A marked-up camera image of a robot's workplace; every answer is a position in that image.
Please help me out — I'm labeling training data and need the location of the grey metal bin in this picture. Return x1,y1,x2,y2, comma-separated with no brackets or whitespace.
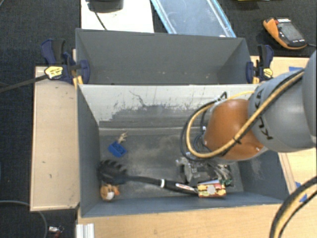
75,28,290,218

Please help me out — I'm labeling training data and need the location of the orange and white toy animal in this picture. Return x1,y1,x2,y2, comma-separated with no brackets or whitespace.
100,183,120,202

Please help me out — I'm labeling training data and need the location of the burger print small box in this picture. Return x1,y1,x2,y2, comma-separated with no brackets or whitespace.
197,182,227,199

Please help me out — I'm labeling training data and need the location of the pale wood flat board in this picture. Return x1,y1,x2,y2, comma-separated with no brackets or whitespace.
29,65,81,212

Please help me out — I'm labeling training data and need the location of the small tan toy animal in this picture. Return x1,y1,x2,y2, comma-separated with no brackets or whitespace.
117,131,129,144

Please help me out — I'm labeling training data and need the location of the black slotted serving spoon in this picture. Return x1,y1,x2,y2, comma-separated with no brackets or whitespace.
97,159,199,195

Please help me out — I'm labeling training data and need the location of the blue toy block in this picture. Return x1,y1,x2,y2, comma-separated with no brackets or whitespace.
107,141,128,158

